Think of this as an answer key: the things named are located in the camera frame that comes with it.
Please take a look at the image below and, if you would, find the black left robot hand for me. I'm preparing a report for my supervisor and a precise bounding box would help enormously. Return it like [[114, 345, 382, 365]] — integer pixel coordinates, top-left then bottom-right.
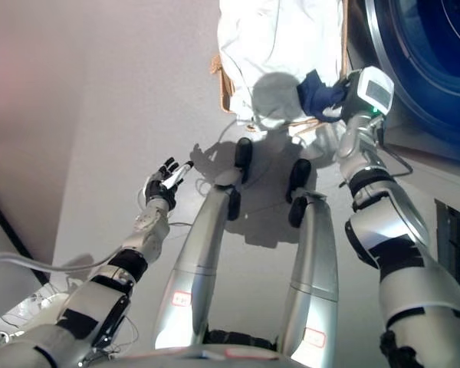
[[143, 156, 195, 210]]

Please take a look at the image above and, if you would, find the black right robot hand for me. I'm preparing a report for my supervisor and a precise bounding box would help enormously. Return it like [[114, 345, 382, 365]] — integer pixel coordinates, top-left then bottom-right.
[[338, 65, 396, 120]]

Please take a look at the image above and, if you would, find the dark blue cloth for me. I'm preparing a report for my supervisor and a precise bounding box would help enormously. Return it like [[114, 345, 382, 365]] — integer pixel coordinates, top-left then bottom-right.
[[296, 68, 350, 124]]

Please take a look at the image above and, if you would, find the grey front-load washing machine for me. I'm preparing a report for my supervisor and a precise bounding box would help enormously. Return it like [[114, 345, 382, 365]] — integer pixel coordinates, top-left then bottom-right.
[[343, 0, 460, 169]]

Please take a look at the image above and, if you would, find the brown woven laundry basket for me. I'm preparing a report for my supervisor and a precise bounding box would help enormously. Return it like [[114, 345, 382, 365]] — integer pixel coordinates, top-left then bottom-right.
[[208, 0, 350, 134]]

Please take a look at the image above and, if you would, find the silver left robot leg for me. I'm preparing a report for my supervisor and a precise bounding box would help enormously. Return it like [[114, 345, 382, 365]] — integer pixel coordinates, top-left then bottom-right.
[[152, 168, 242, 350]]

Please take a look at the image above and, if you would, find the silver robot leg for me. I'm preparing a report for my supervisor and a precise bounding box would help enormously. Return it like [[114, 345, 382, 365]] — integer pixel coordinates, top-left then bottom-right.
[[152, 168, 242, 350], [278, 189, 340, 358]]

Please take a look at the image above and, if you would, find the black left robot foot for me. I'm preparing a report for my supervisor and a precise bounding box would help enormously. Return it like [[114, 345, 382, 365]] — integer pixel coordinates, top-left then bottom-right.
[[227, 136, 255, 222]]

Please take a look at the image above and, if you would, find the black robot foot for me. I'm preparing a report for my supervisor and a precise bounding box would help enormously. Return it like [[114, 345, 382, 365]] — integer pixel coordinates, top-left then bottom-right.
[[227, 136, 255, 222], [285, 158, 313, 228]]

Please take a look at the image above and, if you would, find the white crumpled cloth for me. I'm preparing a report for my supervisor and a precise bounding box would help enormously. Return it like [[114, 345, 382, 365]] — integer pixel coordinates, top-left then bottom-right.
[[217, 0, 347, 170]]

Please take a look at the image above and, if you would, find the black right robot foot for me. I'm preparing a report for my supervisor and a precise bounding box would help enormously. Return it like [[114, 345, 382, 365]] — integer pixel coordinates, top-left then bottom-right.
[[285, 158, 313, 228]]

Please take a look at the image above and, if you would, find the silver right robot leg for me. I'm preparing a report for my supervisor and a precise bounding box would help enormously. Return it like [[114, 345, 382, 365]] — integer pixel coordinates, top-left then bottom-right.
[[278, 189, 340, 358]]

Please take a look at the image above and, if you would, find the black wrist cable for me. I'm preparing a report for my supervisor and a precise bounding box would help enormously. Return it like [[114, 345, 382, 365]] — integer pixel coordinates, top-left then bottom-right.
[[373, 117, 414, 178]]

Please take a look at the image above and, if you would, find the thick grey cable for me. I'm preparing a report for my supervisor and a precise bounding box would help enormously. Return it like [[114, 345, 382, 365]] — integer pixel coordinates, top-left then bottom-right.
[[0, 247, 122, 274]]

